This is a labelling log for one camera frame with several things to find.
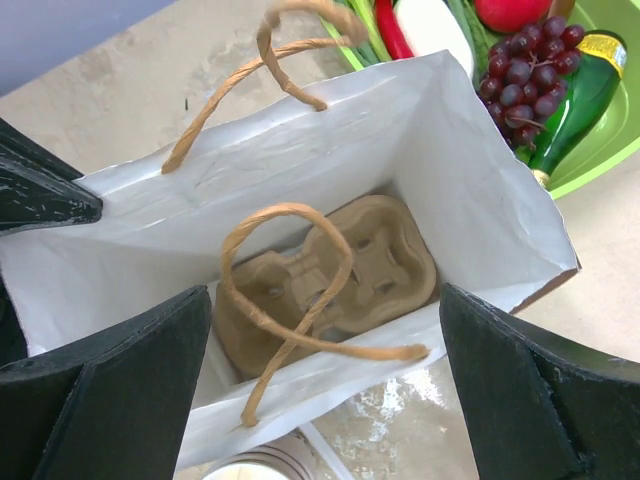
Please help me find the white daikon radish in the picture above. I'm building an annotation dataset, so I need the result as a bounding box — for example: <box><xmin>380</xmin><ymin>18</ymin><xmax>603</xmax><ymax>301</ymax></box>
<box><xmin>394</xmin><ymin>0</ymin><xmax>475</xmax><ymax>78</ymax></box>

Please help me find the green scallion stalk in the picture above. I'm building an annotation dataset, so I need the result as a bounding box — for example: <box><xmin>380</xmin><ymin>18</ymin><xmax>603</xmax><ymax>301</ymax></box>
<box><xmin>344</xmin><ymin>0</ymin><xmax>394</xmax><ymax>64</ymax></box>

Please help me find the white straw on table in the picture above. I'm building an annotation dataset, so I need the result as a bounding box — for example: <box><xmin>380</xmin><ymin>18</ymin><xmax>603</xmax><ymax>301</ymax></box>
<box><xmin>299</xmin><ymin>422</ymin><xmax>355</xmax><ymax>480</ymax></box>

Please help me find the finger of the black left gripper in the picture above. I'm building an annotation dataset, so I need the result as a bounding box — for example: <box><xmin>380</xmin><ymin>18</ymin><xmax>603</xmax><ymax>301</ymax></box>
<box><xmin>0</xmin><ymin>121</ymin><xmax>103</xmax><ymax>236</ymax></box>

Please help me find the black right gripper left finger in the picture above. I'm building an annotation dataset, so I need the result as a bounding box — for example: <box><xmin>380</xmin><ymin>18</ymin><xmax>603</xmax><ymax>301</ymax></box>
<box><xmin>1</xmin><ymin>286</ymin><xmax>211</xmax><ymax>479</ymax></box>

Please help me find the brown paper bag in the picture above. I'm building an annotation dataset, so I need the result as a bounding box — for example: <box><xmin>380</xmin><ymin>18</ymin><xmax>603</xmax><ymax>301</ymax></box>
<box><xmin>0</xmin><ymin>0</ymin><xmax>584</xmax><ymax>471</ymax></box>

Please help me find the green glass bottle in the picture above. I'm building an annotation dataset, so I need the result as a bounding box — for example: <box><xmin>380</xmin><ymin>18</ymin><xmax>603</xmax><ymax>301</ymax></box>
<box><xmin>528</xmin><ymin>30</ymin><xmax>627</xmax><ymax>188</ymax></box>

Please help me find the dark red grape bunch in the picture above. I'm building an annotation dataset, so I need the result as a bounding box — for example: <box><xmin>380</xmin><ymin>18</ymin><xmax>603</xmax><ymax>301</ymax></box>
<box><xmin>476</xmin><ymin>16</ymin><xmax>586</xmax><ymax>150</ymax></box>

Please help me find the brown pulp cup carrier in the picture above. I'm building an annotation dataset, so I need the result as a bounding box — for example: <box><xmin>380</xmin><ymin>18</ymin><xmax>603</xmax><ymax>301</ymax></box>
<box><xmin>214</xmin><ymin>195</ymin><xmax>437</xmax><ymax>378</ymax></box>

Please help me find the green plastic basket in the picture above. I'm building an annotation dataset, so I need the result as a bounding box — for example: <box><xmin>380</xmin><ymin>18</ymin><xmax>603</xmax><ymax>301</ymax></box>
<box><xmin>342</xmin><ymin>1</ymin><xmax>639</xmax><ymax>197</ymax></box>

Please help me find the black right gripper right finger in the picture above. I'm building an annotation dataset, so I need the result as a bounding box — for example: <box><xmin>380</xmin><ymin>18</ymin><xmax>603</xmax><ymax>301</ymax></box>
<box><xmin>439</xmin><ymin>284</ymin><xmax>639</xmax><ymax>480</ymax></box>

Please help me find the red apple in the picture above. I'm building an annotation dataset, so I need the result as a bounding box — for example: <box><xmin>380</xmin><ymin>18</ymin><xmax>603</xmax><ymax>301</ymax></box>
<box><xmin>473</xmin><ymin>0</ymin><xmax>552</xmax><ymax>33</ymax></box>

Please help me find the red chili pepper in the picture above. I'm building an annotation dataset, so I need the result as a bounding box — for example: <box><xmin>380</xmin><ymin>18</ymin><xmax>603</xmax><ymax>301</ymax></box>
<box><xmin>374</xmin><ymin>0</ymin><xmax>414</xmax><ymax>60</ymax></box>

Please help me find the stack of white paper cups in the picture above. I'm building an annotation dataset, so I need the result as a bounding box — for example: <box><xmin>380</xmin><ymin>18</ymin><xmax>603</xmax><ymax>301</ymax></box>
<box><xmin>203</xmin><ymin>430</ymin><xmax>318</xmax><ymax>480</ymax></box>

